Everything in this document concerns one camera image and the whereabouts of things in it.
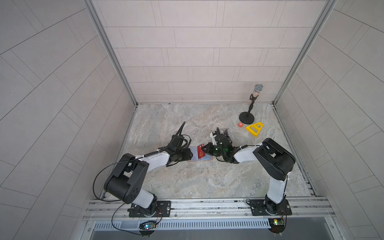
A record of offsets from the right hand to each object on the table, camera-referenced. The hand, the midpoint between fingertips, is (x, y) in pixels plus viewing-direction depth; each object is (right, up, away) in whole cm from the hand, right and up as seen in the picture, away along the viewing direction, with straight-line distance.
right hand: (200, 150), depth 90 cm
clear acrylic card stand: (+16, +11, +5) cm, 20 cm away
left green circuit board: (-23, -27, -26) cm, 44 cm away
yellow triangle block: (+38, +12, +11) cm, 41 cm away
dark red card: (0, -2, -3) cm, 3 cm away
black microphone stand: (+35, +19, +17) cm, 43 cm away
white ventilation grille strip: (+18, -28, -22) cm, 40 cm away
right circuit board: (+36, -29, -22) cm, 51 cm away
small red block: (+28, +15, +12) cm, 34 cm away
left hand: (-3, -2, -1) cm, 4 cm away
